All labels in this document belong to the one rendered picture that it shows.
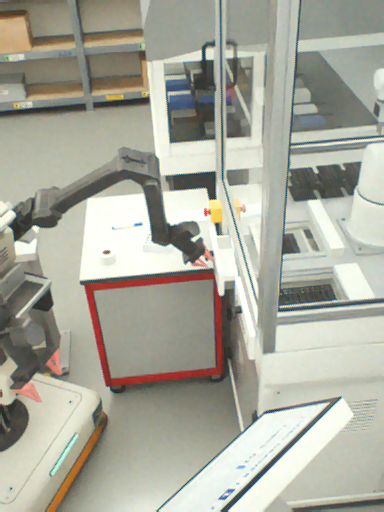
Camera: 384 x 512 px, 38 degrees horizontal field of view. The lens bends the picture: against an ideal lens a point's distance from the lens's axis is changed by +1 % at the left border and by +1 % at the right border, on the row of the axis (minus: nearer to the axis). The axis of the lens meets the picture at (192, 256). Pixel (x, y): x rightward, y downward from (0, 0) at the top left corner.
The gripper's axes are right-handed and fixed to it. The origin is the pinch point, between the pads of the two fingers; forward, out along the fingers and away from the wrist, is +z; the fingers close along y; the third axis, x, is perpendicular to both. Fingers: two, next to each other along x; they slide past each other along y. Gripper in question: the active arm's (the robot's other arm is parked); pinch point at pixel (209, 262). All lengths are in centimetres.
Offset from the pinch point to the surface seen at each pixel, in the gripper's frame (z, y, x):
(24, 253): -42, -63, 35
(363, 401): 46, 15, -51
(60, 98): -14, -120, 367
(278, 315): -6, 23, -52
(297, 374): 17, 11, -52
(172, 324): 21.1, -41.6, 14.9
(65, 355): 14, -112, 45
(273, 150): -45, 55, -52
